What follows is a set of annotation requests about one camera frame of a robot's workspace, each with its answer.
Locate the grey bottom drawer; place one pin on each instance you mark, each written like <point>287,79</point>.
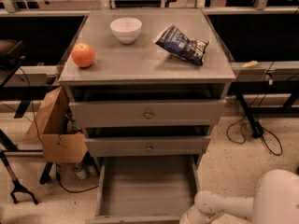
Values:
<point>145,190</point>

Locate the grey drawer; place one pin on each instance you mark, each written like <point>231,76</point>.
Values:
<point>146,146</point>
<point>145,190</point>
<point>147,113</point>

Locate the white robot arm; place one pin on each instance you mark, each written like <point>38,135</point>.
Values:
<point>275,201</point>

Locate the grey wooden drawer cabinet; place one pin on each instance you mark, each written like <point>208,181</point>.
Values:
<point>142,71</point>

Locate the grey top drawer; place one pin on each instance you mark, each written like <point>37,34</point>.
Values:
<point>147,113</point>

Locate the grey middle drawer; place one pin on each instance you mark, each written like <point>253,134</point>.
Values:
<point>146,146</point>

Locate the blue chip bag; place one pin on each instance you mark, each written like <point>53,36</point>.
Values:
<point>174,41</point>

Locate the white ceramic bowl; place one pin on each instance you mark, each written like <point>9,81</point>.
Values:
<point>126,30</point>

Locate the orange apple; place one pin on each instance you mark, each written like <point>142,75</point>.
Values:
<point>83,55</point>

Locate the brown cardboard box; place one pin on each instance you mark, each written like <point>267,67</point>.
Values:
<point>50,126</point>

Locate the white can on floor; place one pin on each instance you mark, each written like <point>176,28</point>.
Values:
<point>80,171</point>

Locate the black desk leg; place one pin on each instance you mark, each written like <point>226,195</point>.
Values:
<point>257,130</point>

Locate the black device on left desk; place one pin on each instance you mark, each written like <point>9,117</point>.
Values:
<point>10,53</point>

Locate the black tripod stand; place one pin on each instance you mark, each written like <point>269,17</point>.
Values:
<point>18,187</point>

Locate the yellow foam scrap on rail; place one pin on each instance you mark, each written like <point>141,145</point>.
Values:
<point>250,64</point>

